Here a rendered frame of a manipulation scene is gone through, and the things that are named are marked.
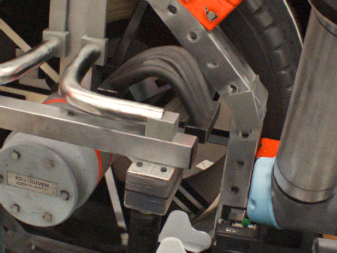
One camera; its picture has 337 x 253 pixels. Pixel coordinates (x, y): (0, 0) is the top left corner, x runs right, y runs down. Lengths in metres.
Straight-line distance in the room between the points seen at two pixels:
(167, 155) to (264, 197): 0.13
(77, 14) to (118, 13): 0.34
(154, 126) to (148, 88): 0.32
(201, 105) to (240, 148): 0.15
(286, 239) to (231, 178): 0.22
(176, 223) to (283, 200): 0.17
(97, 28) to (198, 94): 0.19
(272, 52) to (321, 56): 0.46
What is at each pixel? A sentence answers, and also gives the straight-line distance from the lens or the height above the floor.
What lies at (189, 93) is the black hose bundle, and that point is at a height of 1.01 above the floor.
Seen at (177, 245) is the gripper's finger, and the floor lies 0.87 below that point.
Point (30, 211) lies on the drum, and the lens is 0.99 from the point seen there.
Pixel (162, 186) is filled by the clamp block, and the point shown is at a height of 0.94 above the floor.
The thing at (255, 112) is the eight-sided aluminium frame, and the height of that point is 0.95.
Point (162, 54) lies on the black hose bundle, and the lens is 0.89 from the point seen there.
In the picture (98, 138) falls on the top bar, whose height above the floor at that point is 0.97.
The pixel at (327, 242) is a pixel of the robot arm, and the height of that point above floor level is 0.89.
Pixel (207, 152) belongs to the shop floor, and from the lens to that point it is 2.96.
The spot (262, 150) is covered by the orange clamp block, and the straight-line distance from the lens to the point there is 1.05.
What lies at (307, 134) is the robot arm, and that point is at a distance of 0.67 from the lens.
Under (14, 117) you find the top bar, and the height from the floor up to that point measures 0.97.
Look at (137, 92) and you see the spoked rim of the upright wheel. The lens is 1.14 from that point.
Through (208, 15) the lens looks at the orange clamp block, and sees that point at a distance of 0.96.
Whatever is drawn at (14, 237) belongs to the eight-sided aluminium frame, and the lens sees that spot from 1.26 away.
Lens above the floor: 1.35
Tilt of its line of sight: 26 degrees down
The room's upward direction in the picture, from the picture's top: 7 degrees clockwise
